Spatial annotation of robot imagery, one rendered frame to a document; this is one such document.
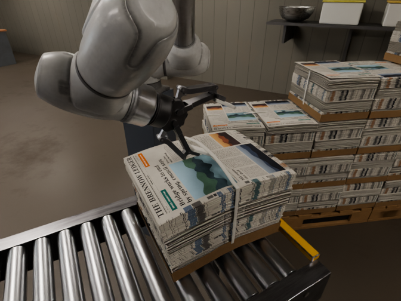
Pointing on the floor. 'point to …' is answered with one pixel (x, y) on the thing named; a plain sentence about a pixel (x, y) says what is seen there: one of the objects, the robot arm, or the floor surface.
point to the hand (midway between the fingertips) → (218, 128)
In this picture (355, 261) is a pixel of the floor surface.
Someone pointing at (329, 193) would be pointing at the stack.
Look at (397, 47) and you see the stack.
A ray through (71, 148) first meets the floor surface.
